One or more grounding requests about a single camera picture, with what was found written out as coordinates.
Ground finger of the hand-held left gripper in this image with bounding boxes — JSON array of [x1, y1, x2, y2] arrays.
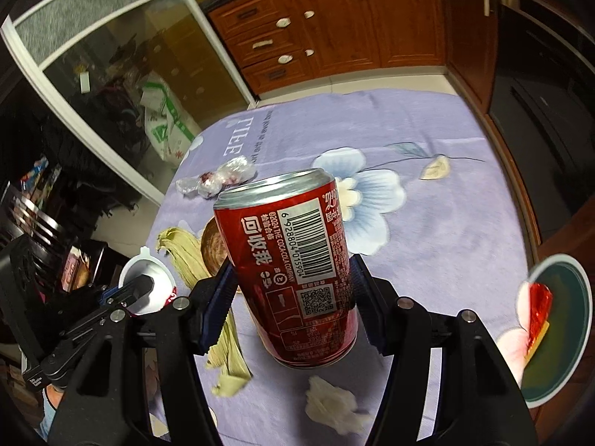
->
[[56, 275, 157, 332], [23, 309, 113, 390]]

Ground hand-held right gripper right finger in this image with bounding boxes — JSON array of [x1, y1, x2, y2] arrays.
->
[[348, 255, 544, 446]]

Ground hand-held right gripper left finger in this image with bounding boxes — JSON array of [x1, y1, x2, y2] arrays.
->
[[46, 260, 240, 446]]

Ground white floral paper cup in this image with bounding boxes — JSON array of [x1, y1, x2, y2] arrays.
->
[[118, 247, 178, 317]]

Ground brown coconut shell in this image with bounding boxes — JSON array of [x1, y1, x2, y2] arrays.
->
[[201, 218, 235, 279]]

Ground red soda can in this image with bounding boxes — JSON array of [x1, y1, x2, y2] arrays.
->
[[213, 167, 360, 370]]

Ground clear red-print plastic bag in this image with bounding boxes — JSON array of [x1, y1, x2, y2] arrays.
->
[[176, 157, 257, 200]]

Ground orange snack wrapper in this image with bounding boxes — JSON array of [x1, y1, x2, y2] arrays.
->
[[527, 283, 554, 349]]

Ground green and yellow sponge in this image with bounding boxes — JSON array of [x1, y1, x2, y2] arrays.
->
[[524, 320, 550, 363]]

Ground teal white-rimmed trash bin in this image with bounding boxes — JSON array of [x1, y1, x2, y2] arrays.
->
[[515, 253, 594, 410]]

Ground pale corn husk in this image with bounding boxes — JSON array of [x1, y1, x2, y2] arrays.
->
[[155, 227, 254, 398]]

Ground colourful packets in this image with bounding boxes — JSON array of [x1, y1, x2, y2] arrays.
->
[[60, 247, 94, 294]]

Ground black chair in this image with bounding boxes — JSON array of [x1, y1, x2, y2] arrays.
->
[[0, 186, 112, 298]]

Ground crumpled white tissue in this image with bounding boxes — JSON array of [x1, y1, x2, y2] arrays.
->
[[304, 375, 373, 435]]

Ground purple floral blanket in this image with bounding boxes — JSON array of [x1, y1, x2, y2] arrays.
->
[[144, 90, 540, 446]]

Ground white and green sack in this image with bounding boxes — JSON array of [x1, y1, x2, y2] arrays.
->
[[139, 72, 198, 161]]

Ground glass sliding door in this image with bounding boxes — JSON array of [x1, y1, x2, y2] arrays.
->
[[0, 0, 261, 205]]

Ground black built-in oven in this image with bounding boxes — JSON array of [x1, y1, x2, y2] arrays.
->
[[483, 0, 595, 242]]

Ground wooden drawer cabinet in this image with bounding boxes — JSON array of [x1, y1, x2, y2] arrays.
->
[[207, 0, 321, 96]]

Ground wooden double-door cabinet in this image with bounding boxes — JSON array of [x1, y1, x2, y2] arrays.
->
[[283, 0, 447, 75]]

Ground wooden corner cabinet door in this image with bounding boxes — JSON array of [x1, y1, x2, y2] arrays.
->
[[437, 0, 500, 112]]

